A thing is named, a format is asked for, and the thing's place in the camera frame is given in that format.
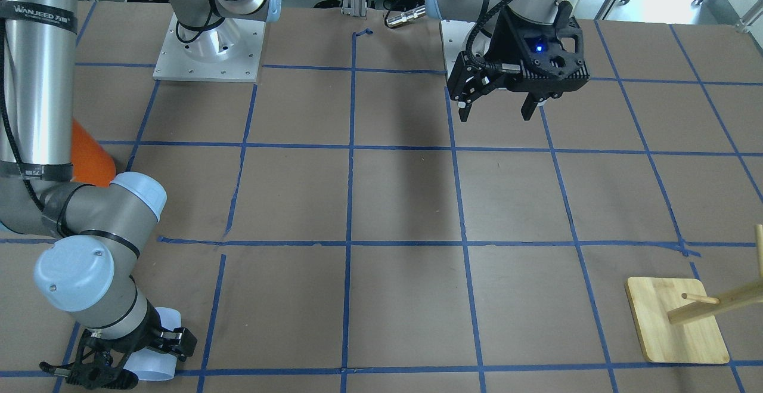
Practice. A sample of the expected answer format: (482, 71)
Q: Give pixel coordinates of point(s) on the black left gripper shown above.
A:
(507, 42)

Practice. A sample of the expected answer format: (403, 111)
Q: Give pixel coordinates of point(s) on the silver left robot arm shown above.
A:
(484, 14)

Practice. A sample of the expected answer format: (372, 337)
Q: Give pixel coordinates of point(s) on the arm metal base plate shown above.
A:
(454, 36)
(229, 53)

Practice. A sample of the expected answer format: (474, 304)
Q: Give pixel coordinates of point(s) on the wooden cup rack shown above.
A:
(675, 319)

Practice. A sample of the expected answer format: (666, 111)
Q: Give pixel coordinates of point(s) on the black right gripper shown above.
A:
(132, 336)

